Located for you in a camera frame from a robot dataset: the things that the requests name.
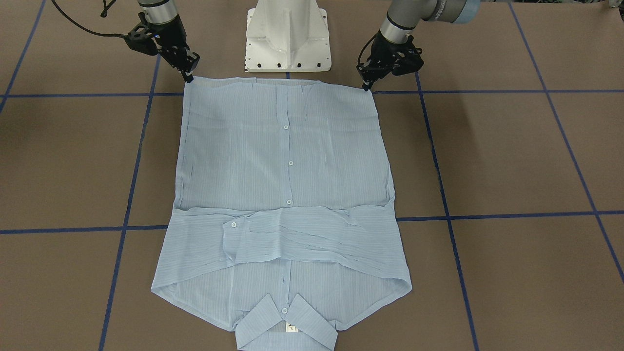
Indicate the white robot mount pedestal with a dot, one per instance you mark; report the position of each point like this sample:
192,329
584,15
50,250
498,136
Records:
287,36

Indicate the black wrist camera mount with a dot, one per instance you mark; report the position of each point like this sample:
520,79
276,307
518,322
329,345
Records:
407,61
142,38

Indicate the light blue button shirt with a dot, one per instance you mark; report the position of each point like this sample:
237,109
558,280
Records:
283,229

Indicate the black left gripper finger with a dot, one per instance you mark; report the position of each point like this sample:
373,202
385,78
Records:
368,84

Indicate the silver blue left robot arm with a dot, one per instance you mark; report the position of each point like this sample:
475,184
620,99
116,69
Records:
403,16

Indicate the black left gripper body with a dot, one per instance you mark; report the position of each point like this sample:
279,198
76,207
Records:
385,49

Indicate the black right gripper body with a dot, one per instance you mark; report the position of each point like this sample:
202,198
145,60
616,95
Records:
171,35

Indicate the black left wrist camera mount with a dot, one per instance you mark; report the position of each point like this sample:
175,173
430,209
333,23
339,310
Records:
407,61

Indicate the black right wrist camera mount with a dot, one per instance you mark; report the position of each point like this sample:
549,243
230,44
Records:
142,38

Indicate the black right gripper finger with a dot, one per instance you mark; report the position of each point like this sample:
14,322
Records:
187,76

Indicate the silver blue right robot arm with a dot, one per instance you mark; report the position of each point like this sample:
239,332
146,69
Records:
159,12

